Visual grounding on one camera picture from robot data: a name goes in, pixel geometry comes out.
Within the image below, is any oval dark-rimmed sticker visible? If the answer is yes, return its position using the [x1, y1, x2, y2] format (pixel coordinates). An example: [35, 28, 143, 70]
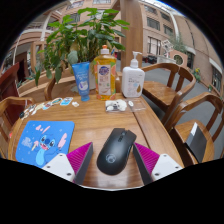
[50, 97, 63, 106]

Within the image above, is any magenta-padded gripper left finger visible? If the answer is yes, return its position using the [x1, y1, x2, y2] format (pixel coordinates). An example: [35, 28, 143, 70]
[41, 142, 95, 186]

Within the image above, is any black box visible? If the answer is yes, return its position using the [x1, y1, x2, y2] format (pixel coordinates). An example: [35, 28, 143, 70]
[184, 122, 208, 164]

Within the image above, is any black computer mouse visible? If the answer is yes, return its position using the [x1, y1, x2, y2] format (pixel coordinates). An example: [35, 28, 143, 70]
[96, 127, 138, 176]

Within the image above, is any blue cartoon mouse pad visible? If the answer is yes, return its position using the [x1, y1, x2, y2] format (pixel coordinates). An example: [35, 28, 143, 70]
[15, 120, 76, 168]

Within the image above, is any green potted plant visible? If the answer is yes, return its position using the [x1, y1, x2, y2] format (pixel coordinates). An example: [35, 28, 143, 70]
[33, 7, 131, 94]

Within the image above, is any orange dish soap bottle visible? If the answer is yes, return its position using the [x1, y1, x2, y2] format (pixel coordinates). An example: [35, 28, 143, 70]
[93, 44, 118, 102]

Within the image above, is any clear bag with white items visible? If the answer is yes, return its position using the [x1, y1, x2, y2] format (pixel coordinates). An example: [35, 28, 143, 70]
[105, 98, 147, 113]

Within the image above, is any dark red wooden podium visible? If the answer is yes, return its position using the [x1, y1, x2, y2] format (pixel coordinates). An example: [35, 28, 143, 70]
[0, 62, 21, 101]

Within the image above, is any black and white sticker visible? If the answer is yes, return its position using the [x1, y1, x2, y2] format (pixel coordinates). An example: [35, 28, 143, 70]
[28, 104, 37, 116]

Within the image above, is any white pump bottle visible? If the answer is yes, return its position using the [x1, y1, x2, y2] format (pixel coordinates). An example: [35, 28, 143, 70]
[121, 51, 146, 99]

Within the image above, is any blue squeeze tube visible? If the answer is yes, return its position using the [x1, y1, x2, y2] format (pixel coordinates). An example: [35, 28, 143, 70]
[71, 61, 91, 102]

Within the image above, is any small black object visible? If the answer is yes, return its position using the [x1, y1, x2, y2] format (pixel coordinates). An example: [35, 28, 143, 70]
[18, 108, 30, 120]

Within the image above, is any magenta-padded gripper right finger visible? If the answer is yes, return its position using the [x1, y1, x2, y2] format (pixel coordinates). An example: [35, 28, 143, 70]
[132, 142, 184, 186]

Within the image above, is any blue rectangular sticker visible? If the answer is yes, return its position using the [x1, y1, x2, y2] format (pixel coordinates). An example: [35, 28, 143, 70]
[60, 96, 74, 106]

